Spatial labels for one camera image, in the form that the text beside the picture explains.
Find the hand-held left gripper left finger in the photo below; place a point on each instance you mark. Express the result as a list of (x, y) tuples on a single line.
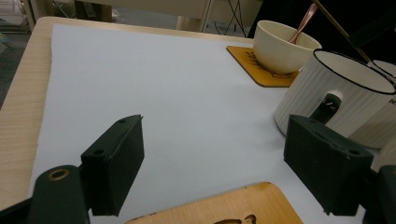
[(113, 161)]

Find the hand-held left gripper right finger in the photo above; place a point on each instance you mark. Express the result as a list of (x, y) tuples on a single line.
[(327, 165)]

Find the single thin wooden chopstick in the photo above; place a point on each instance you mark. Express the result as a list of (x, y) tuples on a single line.
[(333, 22)]

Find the dark wooden spoon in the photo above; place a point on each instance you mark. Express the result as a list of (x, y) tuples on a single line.
[(303, 23)]

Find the cream ceramic bowl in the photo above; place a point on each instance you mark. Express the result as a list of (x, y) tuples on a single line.
[(277, 49)]

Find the carved wooden coaster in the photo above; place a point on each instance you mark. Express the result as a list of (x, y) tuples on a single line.
[(218, 207), (264, 77)]

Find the white mug with black rim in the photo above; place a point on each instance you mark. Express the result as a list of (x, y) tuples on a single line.
[(311, 81), (383, 130)]

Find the black curtain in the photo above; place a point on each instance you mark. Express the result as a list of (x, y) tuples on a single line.
[(280, 12)]

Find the white table mat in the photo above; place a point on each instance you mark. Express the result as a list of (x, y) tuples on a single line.
[(186, 93)]

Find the cardboard box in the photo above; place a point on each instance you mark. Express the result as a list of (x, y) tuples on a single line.
[(93, 11)]

